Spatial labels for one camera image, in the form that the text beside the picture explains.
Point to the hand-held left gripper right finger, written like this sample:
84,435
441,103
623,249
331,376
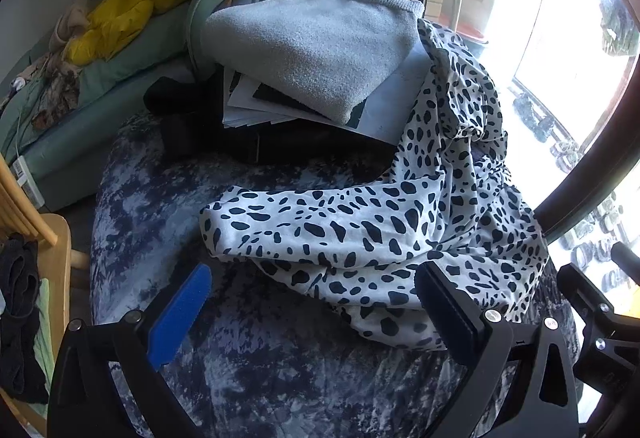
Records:
452,320

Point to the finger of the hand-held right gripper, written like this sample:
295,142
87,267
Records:
625,254
587,290

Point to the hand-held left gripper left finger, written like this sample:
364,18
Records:
180,313

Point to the white black-spotted pants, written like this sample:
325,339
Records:
350,228

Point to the black clothes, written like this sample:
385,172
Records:
15,318

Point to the blue tie-dye blanket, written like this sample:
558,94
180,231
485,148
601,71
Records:
250,368

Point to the light green cloth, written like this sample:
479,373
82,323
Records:
45,318

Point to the wooden chair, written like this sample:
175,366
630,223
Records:
57,238

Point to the dark cloth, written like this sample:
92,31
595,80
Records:
200,118

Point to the white label tag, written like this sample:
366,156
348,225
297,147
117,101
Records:
25,173

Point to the green mattress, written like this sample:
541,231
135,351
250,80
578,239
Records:
100,118

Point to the white paper sheets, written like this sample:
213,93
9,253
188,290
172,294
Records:
400,88

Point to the brown patterned scarf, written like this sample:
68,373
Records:
55,93

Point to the grey folded towel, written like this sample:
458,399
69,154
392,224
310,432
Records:
310,48

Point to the yellow jacket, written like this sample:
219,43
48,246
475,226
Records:
125,13

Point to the beige cloth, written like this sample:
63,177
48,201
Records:
65,28

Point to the dark window frame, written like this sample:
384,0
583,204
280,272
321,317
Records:
590,168

